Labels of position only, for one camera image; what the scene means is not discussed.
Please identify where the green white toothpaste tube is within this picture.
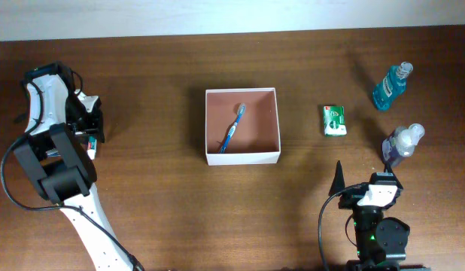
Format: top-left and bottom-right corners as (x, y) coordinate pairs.
(87, 136), (97, 160)

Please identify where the blue white toothbrush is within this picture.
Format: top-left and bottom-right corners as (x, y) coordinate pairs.
(219, 103), (247, 154)

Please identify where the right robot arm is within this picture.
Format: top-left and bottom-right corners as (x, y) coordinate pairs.
(329, 163), (410, 271)

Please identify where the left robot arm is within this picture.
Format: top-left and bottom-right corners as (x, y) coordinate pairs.
(7, 61), (143, 270)

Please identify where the purple foam soap pump bottle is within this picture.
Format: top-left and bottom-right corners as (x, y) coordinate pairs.
(381, 123), (425, 168)

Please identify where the blue disposable razor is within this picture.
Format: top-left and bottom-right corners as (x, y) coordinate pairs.
(46, 149), (60, 157)

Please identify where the green Dettol soap bar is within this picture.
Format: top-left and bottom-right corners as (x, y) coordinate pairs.
(323, 105), (347, 136)

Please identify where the blue mouthwash bottle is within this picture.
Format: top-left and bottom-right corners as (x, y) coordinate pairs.
(372, 62), (413, 111)

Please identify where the white cardboard box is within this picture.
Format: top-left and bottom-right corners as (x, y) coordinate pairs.
(205, 87), (281, 166)

